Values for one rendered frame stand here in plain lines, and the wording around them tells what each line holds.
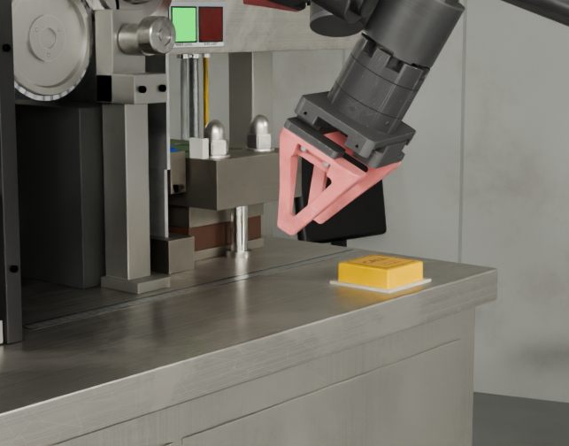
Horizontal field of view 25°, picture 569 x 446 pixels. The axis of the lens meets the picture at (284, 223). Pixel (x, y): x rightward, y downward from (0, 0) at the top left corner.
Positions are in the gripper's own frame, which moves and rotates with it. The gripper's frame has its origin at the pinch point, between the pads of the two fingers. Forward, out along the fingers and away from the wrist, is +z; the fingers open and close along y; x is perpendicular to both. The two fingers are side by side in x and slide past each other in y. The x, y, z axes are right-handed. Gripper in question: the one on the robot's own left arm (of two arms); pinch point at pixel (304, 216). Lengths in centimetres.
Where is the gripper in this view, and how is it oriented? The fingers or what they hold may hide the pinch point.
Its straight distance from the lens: 98.4
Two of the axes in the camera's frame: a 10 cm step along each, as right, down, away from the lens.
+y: -3.9, 1.5, -9.1
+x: 8.0, 5.4, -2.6
